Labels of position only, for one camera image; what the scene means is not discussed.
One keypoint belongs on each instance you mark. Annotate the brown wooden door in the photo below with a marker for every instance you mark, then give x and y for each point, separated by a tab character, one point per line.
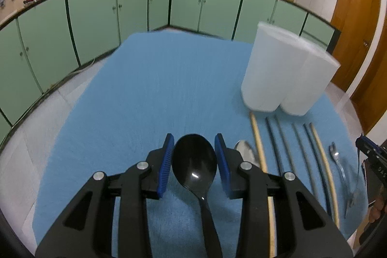
369	99
357	21

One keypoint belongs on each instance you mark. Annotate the white plastic container right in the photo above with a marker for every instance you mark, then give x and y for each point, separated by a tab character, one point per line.
315	74

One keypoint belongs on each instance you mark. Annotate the blue table cloth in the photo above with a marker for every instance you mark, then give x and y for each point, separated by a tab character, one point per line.
171	82

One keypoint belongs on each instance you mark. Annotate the grey metal chopstick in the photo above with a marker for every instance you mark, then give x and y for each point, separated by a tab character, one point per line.
286	145

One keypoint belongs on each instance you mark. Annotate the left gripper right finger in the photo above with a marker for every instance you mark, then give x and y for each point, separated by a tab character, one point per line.
303	227

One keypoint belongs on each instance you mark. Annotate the white plastic container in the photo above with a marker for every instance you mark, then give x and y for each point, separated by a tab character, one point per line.
315	74
274	66

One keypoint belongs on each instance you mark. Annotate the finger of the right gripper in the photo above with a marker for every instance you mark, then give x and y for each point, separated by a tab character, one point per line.
368	147

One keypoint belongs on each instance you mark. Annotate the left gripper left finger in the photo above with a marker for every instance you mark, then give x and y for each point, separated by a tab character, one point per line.
84	228

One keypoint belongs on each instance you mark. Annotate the silver metal spoon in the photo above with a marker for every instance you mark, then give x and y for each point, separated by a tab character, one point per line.
247	152

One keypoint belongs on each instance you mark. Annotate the brown wooden door right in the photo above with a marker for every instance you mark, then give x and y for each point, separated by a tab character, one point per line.
369	99

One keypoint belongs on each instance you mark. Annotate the light wooden chopstick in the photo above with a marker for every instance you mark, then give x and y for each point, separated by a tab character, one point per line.
264	168
331	183

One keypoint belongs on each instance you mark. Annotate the black plastic spoon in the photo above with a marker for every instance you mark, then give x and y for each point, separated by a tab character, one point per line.
194	165

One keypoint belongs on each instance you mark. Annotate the silver metal fork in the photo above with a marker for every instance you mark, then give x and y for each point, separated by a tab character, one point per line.
349	195

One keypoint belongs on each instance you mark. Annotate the green lower kitchen cabinets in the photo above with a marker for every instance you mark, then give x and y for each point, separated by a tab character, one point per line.
49	40

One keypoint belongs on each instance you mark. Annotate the person right hand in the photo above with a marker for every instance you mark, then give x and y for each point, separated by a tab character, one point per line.
376	210

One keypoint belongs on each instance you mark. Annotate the black chopstick gold band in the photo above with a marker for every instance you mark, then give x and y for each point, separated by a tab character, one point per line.
322	176

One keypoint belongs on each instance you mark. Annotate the white plastic container left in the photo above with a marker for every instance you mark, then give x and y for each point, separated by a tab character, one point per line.
274	66

